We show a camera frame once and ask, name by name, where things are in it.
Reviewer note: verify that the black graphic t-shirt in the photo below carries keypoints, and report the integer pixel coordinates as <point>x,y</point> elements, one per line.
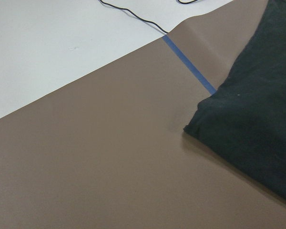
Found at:
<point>244,121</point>

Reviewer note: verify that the brown table mat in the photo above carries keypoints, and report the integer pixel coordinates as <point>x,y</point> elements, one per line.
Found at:
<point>108,151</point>

